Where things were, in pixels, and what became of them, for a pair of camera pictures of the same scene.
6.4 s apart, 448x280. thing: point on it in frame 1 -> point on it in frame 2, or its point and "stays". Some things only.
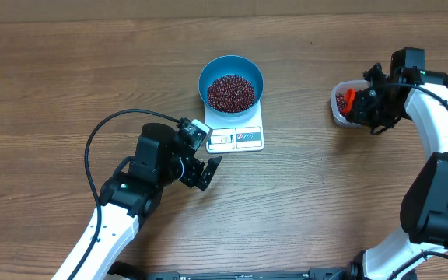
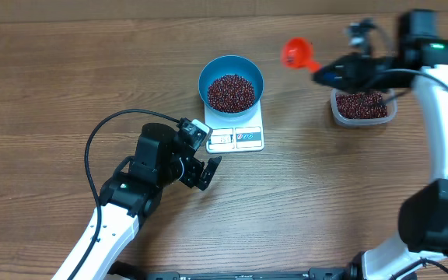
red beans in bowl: (231, 93) stays
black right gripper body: (378, 110) -> (356, 81)
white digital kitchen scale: (239, 134) stays
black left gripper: (191, 176) stays
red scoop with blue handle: (349, 96) -> (298, 53)
